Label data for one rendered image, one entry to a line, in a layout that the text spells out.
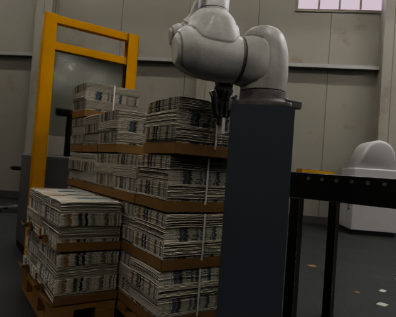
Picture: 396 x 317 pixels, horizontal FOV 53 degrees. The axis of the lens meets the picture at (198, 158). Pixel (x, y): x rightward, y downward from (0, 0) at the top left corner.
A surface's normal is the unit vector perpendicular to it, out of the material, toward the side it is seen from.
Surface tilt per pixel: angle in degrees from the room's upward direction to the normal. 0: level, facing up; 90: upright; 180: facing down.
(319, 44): 90
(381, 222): 90
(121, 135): 90
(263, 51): 84
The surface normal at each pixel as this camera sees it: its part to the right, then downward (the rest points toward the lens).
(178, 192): 0.55, 0.03
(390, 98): -0.11, -0.03
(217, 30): 0.28, -0.06
